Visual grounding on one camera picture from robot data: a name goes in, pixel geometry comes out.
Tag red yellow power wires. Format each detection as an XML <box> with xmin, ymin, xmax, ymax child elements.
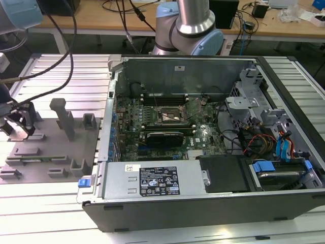
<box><xmin>243</xmin><ymin>134</ymin><xmax>277</xmax><ymax>155</ymax></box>

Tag CPU socket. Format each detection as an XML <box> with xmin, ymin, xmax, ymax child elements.
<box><xmin>156</xmin><ymin>105</ymin><xmax>184</xmax><ymax>125</ymax></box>

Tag hard disk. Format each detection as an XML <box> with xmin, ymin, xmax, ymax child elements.
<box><xmin>257</xmin><ymin>171</ymin><xmax>302</xmax><ymax>192</ymax></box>

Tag black camera cable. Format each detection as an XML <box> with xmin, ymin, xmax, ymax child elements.
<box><xmin>15</xmin><ymin>7</ymin><xmax>78</xmax><ymax>105</ymax></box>

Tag green motherboard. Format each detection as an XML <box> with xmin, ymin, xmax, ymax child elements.
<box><xmin>115</xmin><ymin>95</ymin><xmax>229</xmax><ymax>163</ymax></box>

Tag black monitor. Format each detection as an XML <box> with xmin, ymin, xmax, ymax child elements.
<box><xmin>40</xmin><ymin>0</ymin><xmax>81</xmax><ymax>16</ymax></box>

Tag silver chipset heatsink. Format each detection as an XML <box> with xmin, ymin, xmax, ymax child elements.
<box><xmin>187</xmin><ymin>149</ymin><xmax>206</xmax><ymax>160</ymax></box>

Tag white box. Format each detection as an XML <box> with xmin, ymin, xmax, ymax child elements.
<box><xmin>312</xmin><ymin>14</ymin><xmax>325</xmax><ymax>27</ymax></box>

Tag silver CPU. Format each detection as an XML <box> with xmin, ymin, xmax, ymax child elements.
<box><xmin>8</xmin><ymin>124</ymin><xmax>29</xmax><ymax>142</ymax></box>

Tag small black box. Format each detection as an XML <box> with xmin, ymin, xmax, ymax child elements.
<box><xmin>252</xmin><ymin>3</ymin><xmax>269</xmax><ymax>19</ymax></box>

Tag metal socket cover frame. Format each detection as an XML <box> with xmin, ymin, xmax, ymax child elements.
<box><xmin>183</xmin><ymin>91</ymin><xmax>203</xmax><ymax>120</ymax></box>

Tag grey metal disk bay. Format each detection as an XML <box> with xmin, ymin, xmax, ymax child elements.
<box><xmin>224</xmin><ymin>68</ymin><xmax>293</xmax><ymax>133</ymax></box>

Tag blue disk carrier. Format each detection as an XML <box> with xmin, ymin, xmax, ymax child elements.
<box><xmin>250</xmin><ymin>159</ymin><xmax>314</xmax><ymax>192</ymax></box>

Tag black RAM slot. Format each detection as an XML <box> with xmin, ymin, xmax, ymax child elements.
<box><xmin>140</xmin><ymin>100</ymin><xmax>189</xmax><ymax>106</ymax></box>
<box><xmin>141</xmin><ymin>123</ymin><xmax>197</xmax><ymax>127</ymax></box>
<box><xmin>141</xmin><ymin>127</ymin><xmax>197</xmax><ymax>132</ymax></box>
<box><xmin>140</xmin><ymin>95</ymin><xmax>189</xmax><ymax>101</ymax></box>
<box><xmin>140</xmin><ymin>93</ymin><xmax>189</xmax><ymax>98</ymax></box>
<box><xmin>141</xmin><ymin>130</ymin><xmax>197</xmax><ymax>135</ymax></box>
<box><xmin>141</xmin><ymin>125</ymin><xmax>197</xmax><ymax>129</ymax></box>
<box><xmin>140</xmin><ymin>98</ymin><xmax>189</xmax><ymax>103</ymax></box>

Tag black graphics card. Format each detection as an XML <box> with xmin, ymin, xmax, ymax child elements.
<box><xmin>142</xmin><ymin>131</ymin><xmax>185</xmax><ymax>148</ymax></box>

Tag wooden desk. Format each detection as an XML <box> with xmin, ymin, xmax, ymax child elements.
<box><xmin>27</xmin><ymin>0</ymin><xmax>325</xmax><ymax>36</ymax></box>

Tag grey parts rack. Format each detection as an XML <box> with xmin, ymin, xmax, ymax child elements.
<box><xmin>0</xmin><ymin>98</ymin><xmax>102</xmax><ymax>184</ymax></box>

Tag grey power supply unit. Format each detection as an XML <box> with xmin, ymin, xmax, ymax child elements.
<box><xmin>101</xmin><ymin>161</ymin><xmax>207</xmax><ymax>201</ymax></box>

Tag black grey PC case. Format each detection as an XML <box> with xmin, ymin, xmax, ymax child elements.
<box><xmin>76</xmin><ymin>54</ymin><xmax>325</xmax><ymax>233</ymax></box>

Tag flat grey device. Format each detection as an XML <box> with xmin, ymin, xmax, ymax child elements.
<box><xmin>268</xmin><ymin>0</ymin><xmax>298</xmax><ymax>7</ymax></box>

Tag black plastic shroud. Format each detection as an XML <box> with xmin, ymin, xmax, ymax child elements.
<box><xmin>199</xmin><ymin>155</ymin><xmax>251</xmax><ymax>194</ymax></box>

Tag blue flat data wire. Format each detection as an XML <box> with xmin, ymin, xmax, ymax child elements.
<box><xmin>275</xmin><ymin>129</ymin><xmax>294</xmax><ymax>163</ymax></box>

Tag black cable bundle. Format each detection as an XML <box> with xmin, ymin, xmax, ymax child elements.
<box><xmin>215</xmin><ymin>100</ymin><xmax>248</xmax><ymax>156</ymax></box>

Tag clear plastic bag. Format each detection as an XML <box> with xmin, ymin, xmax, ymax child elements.
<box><xmin>276</xmin><ymin>4</ymin><xmax>315</xmax><ymax>25</ymax></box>

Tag large black box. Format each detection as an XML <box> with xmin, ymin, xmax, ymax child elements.
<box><xmin>209</xmin><ymin>0</ymin><xmax>240</xmax><ymax>30</ymax></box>

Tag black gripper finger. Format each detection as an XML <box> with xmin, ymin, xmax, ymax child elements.
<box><xmin>2</xmin><ymin>114</ymin><xmax>17</xmax><ymax>136</ymax></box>
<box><xmin>23</xmin><ymin>110</ymin><xmax>37</xmax><ymax>136</ymax></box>

